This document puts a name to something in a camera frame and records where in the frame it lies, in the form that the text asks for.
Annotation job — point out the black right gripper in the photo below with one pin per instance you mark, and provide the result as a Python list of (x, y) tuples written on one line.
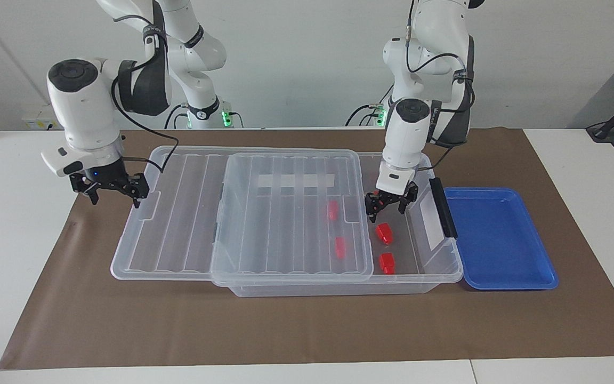
[(107, 176)]

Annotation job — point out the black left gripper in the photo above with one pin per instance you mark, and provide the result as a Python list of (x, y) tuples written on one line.
[(395, 193)]

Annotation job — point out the red block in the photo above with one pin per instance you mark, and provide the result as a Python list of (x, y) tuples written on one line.
[(340, 248), (333, 210), (387, 264), (385, 233)]

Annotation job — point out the clear ribbed plastic lid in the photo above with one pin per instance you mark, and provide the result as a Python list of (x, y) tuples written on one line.
[(179, 224)]

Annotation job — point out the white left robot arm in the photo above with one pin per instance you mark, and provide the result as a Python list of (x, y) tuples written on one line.
[(403, 138)]

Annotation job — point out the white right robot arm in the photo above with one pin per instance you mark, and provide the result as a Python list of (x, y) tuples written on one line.
[(83, 112)]

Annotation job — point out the clear plastic storage box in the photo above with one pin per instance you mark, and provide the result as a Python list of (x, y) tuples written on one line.
[(339, 289)]

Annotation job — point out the blue plastic tray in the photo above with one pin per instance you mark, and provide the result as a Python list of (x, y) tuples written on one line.
[(499, 250)]

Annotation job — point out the brown paper table mat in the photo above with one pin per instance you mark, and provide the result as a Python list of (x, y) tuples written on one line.
[(285, 330)]

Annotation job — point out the white wall power strip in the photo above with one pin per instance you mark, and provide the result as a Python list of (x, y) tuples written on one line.
[(38, 122)]

